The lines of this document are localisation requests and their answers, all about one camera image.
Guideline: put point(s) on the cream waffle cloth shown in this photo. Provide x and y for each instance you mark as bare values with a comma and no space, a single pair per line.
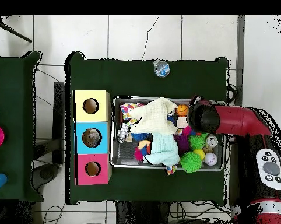
154,116

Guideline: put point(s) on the clear packet with blue print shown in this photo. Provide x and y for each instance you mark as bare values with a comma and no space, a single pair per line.
162,68

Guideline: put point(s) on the grey chair base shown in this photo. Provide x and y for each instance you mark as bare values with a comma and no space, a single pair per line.
46,173

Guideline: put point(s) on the rainbow spiky caterpillar toy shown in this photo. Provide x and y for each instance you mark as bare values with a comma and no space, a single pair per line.
197,142

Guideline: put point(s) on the black upright panel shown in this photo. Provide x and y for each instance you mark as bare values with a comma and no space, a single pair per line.
58,116

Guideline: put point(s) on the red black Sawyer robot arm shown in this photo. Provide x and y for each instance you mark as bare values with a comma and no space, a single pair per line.
238,121

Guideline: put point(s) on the green spiky rubber ball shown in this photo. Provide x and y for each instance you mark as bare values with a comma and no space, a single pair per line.
191,162

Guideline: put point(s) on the orange toy basketball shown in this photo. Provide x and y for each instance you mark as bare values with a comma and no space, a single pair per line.
182,110

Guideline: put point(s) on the white baseball with red stitches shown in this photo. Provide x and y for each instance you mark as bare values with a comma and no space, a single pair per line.
211,159

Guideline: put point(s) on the black tripod leg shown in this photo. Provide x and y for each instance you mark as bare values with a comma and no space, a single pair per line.
14,34

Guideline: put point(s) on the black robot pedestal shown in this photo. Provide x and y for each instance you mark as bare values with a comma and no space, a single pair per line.
140,214

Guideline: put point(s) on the dark green table cloth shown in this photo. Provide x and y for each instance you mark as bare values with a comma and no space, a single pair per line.
12,116
142,84

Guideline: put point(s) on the purple spiky rubber ball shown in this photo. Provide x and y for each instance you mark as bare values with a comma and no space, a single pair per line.
182,142

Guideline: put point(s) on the wooden box with three holes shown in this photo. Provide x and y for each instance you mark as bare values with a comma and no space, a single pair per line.
100,109

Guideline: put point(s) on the mint green waffle cloth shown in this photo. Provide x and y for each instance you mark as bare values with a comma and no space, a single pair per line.
163,147

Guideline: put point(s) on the white cloth with colourful dots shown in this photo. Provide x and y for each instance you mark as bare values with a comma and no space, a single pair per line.
127,109

